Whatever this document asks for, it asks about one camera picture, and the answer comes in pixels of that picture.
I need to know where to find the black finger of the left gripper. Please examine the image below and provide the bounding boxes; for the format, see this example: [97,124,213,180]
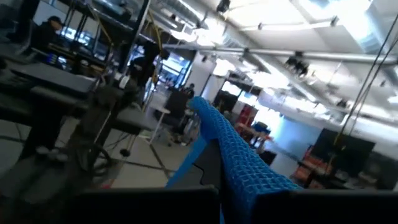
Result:
[74,138,222,224]
[252,189,398,224]

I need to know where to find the blue elastic bandage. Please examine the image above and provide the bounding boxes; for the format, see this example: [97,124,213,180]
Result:
[164,96,302,224]

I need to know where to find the black office chair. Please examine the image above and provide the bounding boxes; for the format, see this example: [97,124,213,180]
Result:
[164,90,189,129]

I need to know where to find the red rack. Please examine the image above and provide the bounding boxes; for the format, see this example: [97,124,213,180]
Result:
[235,104,259,135]

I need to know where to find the silver ceiling pipe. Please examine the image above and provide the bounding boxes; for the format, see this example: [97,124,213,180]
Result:
[161,43,398,66]

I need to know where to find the grey desk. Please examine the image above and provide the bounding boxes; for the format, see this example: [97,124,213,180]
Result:
[0,58,98,94]

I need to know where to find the person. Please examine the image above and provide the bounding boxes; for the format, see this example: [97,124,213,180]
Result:
[32,15,65,52]

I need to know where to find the black hanging cables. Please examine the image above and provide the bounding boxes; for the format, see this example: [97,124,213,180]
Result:
[334,14,398,147]

